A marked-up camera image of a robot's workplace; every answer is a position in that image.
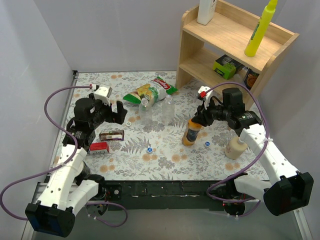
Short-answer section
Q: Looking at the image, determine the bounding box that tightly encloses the orange milk tea bottle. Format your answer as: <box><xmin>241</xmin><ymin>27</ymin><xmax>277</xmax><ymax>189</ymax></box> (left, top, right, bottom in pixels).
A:
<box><xmin>182</xmin><ymin>119</ymin><xmax>203</xmax><ymax>146</ymax></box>

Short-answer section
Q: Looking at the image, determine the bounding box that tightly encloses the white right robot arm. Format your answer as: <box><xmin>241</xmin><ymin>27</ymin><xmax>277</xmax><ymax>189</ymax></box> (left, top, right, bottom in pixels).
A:
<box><xmin>192</xmin><ymin>86</ymin><xmax>314</xmax><ymax>216</ymax></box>

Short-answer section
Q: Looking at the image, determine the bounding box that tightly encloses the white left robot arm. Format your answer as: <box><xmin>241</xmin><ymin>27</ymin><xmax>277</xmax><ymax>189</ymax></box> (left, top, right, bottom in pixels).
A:
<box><xmin>25</xmin><ymin>97</ymin><xmax>128</xmax><ymax>238</ymax></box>

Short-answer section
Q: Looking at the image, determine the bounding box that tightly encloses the clear plastic bottle left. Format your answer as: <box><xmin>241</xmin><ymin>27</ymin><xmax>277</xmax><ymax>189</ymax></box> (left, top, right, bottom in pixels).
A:
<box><xmin>139</xmin><ymin>97</ymin><xmax>153</xmax><ymax>126</ymax></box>

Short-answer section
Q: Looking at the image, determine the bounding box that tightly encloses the clear plastic bottle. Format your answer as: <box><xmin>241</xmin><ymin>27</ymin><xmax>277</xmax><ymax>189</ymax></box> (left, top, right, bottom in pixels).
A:
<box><xmin>139</xmin><ymin>97</ymin><xmax>153</xmax><ymax>126</ymax></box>
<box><xmin>162</xmin><ymin>94</ymin><xmax>175</xmax><ymax>126</ymax></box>

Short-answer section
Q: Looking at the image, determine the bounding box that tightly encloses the clear plastic bottle right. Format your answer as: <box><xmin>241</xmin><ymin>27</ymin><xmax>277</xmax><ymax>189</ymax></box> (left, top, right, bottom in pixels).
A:
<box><xmin>162</xmin><ymin>94</ymin><xmax>175</xmax><ymax>126</ymax></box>

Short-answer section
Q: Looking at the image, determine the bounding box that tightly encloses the cream pump lotion bottle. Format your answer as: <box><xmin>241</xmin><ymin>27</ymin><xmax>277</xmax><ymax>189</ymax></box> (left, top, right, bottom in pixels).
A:
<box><xmin>224</xmin><ymin>136</ymin><xmax>248</xmax><ymax>160</ymax></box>

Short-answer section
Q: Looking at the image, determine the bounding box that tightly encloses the yellow squeeze bottle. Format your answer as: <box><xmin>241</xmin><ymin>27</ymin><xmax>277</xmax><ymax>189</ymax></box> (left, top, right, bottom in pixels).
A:
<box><xmin>244</xmin><ymin>0</ymin><xmax>278</xmax><ymax>57</ymax></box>

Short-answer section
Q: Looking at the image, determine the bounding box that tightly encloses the white bottle on shelf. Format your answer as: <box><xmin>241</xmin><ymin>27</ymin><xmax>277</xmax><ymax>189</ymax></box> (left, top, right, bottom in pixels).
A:
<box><xmin>197</xmin><ymin>0</ymin><xmax>217</xmax><ymax>25</ymax></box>

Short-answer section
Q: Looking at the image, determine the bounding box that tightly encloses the brown chocolate bar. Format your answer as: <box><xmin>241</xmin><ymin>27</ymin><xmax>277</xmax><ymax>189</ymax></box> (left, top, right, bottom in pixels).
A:
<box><xmin>99</xmin><ymin>130</ymin><xmax>125</xmax><ymax>141</ymax></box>

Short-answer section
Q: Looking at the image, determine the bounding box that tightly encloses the floral table mat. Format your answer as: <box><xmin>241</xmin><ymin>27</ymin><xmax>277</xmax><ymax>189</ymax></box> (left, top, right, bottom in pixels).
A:
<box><xmin>85</xmin><ymin>79</ymin><xmax>255</xmax><ymax>181</ymax></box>

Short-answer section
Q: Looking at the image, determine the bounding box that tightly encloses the red white box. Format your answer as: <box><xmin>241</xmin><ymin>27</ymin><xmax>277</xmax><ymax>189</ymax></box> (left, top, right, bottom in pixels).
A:
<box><xmin>88</xmin><ymin>141</ymin><xmax>110</xmax><ymax>154</ymax></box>

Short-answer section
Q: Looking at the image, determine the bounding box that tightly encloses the green chips bag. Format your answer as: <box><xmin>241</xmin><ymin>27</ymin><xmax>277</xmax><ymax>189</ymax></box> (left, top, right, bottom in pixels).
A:
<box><xmin>123</xmin><ymin>76</ymin><xmax>178</xmax><ymax>106</ymax></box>

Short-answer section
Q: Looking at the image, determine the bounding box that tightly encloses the clear glass jar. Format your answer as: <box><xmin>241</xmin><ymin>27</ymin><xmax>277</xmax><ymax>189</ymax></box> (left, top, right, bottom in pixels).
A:
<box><xmin>232</xmin><ymin>73</ymin><xmax>246</xmax><ymax>85</ymax></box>

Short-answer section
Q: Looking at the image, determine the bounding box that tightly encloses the green black box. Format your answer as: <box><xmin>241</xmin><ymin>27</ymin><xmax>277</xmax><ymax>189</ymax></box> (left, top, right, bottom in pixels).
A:
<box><xmin>212</xmin><ymin>54</ymin><xmax>243</xmax><ymax>80</ymax></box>

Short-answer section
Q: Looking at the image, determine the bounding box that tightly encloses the dark orange snack packet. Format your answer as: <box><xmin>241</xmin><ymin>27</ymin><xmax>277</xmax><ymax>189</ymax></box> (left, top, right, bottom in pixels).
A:
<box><xmin>243</xmin><ymin>68</ymin><xmax>260</xmax><ymax>90</ymax></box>

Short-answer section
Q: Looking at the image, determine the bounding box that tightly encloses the wooden shelf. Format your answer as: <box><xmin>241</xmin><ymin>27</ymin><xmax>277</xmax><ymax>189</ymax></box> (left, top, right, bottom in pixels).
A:
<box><xmin>175</xmin><ymin>0</ymin><xmax>299</xmax><ymax>97</ymax></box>

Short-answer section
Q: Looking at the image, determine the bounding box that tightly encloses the black front rail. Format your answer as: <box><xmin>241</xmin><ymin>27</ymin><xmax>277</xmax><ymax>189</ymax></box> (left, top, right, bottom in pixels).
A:
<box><xmin>102</xmin><ymin>180</ymin><xmax>224</xmax><ymax>211</ymax></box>

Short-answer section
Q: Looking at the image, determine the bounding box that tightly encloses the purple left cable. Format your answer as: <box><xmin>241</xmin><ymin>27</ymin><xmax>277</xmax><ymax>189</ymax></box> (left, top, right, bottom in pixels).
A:
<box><xmin>0</xmin><ymin>84</ymin><xmax>129</xmax><ymax>228</ymax></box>

